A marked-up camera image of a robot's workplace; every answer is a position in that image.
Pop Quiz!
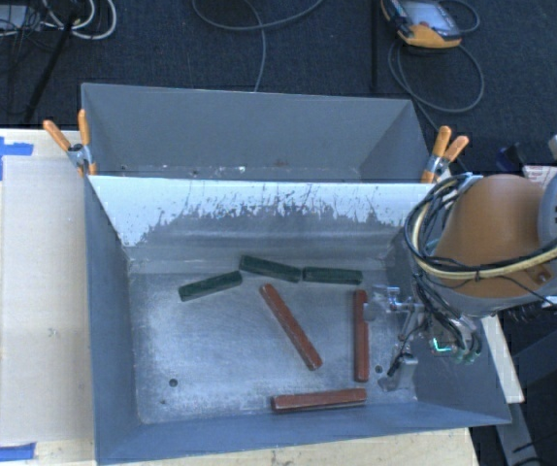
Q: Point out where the pale flat board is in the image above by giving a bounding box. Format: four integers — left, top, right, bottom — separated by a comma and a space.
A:
0, 154, 97, 449

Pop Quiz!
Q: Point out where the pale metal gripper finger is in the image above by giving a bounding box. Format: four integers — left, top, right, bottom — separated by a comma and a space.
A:
377, 351, 419, 393
362, 284, 413, 323

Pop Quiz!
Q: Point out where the dark green flat block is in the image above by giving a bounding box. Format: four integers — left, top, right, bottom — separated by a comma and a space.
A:
238, 254, 304, 284
301, 266, 365, 286
178, 270, 245, 303

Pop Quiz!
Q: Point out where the red-brown flat block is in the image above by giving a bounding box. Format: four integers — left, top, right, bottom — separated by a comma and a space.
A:
258, 283, 324, 373
351, 288, 372, 384
270, 386, 369, 415

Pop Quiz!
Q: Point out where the grey metal bin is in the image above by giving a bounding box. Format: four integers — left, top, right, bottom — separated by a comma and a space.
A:
80, 83, 513, 466

